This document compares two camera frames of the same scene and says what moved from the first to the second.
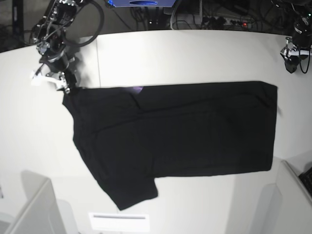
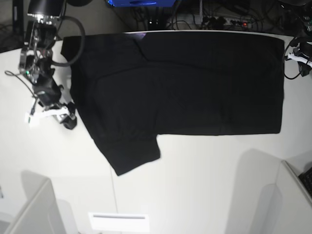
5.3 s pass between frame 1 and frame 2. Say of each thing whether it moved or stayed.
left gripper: moved
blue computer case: stayed
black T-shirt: moved
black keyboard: stayed
